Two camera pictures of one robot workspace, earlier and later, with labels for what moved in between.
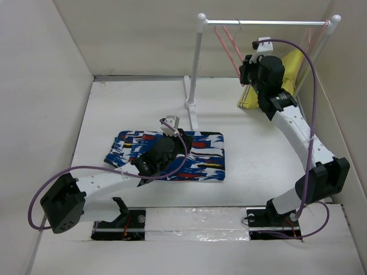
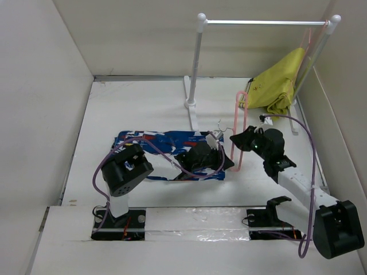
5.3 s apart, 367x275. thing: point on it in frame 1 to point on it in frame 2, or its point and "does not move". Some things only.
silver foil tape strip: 223,224 does not move
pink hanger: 237,50 to 234,126
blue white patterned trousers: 205,161 does not move
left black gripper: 188,139 to 218,155
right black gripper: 244,69 to 241,140
